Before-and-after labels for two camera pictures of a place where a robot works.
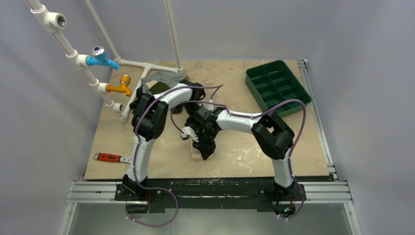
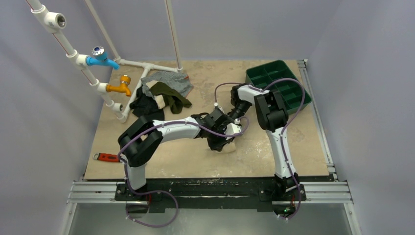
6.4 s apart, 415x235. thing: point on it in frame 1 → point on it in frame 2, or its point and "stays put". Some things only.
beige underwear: (195, 154) → (229, 147)
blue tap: (100, 57) stays put
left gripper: (194, 122) → (218, 146)
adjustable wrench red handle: (111, 157) stays put
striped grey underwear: (169, 78) stays put
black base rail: (211, 195) stays put
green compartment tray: (277, 87) stays put
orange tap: (125, 81) stays put
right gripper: (201, 138) → (231, 117)
